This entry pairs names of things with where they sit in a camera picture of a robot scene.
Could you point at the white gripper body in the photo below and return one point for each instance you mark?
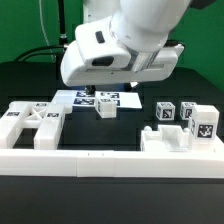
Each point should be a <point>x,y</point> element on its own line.
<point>107,69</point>

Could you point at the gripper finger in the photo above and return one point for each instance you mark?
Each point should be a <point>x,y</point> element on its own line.
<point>90,89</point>

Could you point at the white chair seat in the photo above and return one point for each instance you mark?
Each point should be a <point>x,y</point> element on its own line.
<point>172,138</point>

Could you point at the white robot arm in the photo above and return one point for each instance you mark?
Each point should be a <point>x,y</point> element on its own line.
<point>130,45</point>

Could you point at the white tagged cube left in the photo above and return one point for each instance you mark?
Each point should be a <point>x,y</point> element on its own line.
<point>165,111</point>

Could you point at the white tagged cube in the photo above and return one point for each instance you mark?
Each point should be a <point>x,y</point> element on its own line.
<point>165,111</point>
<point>186,110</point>

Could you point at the white tagged cube right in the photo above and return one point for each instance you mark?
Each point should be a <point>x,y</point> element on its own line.
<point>186,110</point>

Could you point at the white U-shaped obstacle fence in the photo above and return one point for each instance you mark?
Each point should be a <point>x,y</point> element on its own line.
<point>31,162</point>

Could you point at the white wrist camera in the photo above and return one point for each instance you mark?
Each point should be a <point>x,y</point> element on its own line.
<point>98,48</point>

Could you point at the white chair back frame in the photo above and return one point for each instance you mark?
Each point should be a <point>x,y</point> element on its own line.
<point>47,118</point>

